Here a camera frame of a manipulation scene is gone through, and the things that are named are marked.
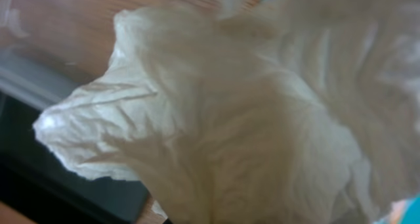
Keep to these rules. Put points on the black tray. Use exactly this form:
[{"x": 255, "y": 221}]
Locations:
[{"x": 35, "y": 183}]

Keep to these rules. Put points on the white napkin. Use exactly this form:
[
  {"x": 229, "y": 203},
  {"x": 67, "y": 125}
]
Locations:
[{"x": 304, "y": 114}]

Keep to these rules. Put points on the clear plastic bin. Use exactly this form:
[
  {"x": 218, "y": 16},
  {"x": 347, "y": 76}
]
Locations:
[{"x": 50, "y": 47}]

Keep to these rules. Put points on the teal serving tray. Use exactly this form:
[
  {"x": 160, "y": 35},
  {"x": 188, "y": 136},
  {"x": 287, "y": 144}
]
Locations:
[{"x": 403, "y": 212}]

